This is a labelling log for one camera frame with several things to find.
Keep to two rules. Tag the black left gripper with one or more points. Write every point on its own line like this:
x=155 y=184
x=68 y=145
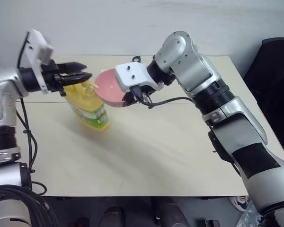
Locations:
x=50 y=78

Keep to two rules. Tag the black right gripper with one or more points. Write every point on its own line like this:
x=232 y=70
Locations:
x=145 y=91

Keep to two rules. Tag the pink plastic bowl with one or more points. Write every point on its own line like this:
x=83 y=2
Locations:
x=107 y=89

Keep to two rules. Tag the yellow pump bottle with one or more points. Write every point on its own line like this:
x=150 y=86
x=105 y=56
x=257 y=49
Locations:
x=90 y=108

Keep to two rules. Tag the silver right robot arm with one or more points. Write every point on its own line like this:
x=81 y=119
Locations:
x=203 y=78

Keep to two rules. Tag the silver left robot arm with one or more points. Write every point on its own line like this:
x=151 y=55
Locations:
x=4 y=99

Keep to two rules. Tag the large black object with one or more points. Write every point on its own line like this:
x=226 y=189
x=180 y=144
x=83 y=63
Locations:
x=272 y=89

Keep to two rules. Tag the white sneaker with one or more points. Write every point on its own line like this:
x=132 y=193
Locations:
x=240 y=203

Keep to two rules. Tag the clear plastic bag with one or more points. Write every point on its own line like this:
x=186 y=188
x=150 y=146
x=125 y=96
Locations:
x=249 y=216

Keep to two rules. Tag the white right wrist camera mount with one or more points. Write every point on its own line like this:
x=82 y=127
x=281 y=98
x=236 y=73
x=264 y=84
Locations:
x=135 y=73

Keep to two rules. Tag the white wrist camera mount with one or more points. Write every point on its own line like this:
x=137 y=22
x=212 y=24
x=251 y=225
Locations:
x=35 y=47
x=135 y=73

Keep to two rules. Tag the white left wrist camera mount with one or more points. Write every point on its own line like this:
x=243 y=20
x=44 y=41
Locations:
x=35 y=47

